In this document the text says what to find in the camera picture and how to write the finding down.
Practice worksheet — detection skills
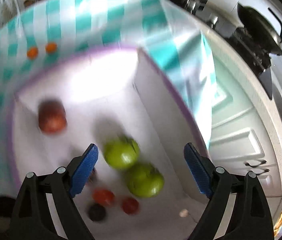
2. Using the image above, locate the large green tomato front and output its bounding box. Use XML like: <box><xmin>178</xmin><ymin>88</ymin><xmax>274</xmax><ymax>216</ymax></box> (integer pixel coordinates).
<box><xmin>124</xmin><ymin>163</ymin><xmax>165</xmax><ymax>198</ymax></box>

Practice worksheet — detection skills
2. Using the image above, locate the dark brown dried fruit large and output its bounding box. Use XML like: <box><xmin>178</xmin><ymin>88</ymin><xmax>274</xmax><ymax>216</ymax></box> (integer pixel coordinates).
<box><xmin>88</xmin><ymin>203</ymin><xmax>107</xmax><ymax>222</ymax></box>

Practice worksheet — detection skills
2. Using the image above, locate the white kitchen cabinet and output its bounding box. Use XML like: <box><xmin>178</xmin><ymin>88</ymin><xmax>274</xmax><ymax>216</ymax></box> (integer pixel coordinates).
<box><xmin>198</xmin><ymin>23</ymin><xmax>282</xmax><ymax>213</ymax></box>

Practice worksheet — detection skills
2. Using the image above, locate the orange mandarin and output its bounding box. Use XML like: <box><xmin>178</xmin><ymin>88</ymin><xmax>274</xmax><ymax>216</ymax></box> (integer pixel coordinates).
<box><xmin>27</xmin><ymin>47</ymin><xmax>38</xmax><ymax>60</ymax></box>
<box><xmin>45</xmin><ymin>42</ymin><xmax>57</xmax><ymax>54</ymax></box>

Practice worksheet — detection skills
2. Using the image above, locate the black frying pan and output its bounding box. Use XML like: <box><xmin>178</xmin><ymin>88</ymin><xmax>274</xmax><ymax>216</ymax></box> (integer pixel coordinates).
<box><xmin>237</xmin><ymin>3</ymin><xmax>282</xmax><ymax>56</ymax></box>

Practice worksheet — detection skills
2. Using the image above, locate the teal checkered tablecloth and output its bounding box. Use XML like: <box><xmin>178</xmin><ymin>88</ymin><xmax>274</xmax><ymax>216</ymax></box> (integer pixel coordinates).
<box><xmin>0</xmin><ymin>0</ymin><xmax>216</xmax><ymax>196</ymax></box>

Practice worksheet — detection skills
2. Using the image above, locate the wrinkled dark red apple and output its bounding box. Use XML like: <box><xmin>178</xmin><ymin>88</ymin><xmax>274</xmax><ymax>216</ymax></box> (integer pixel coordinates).
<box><xmin>38</xmin><ymin>99</ymin><xmax>67</xmax><ymax>134</ymax></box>

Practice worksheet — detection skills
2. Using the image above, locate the small red tomato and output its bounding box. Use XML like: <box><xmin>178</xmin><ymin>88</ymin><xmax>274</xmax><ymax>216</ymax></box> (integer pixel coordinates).
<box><xmin>121</xmin><ymin>197</ymin><xmax>140</xmax><ymax>215</ymax></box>

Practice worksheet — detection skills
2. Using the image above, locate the large red tomato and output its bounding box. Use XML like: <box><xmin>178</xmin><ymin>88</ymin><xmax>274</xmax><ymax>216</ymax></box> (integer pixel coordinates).
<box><xmin>92</xmin><ymin>189</ymin><xmax>115</xmax><ymax>206</ymax></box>

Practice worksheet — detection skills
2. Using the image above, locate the small dark dried fruit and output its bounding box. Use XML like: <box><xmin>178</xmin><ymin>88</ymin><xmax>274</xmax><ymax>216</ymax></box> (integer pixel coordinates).
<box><xmin>87</xmin><ymin>167</ymin><xmax>97</xmax><ymax>184</ymax></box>

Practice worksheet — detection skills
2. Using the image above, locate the purple-edged cardboard box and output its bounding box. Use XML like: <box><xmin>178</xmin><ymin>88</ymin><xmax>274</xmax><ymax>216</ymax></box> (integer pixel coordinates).
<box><xmin>7</xmin><ymin>46</ymin><xmax>207</xmax><ymax>239</ymax></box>

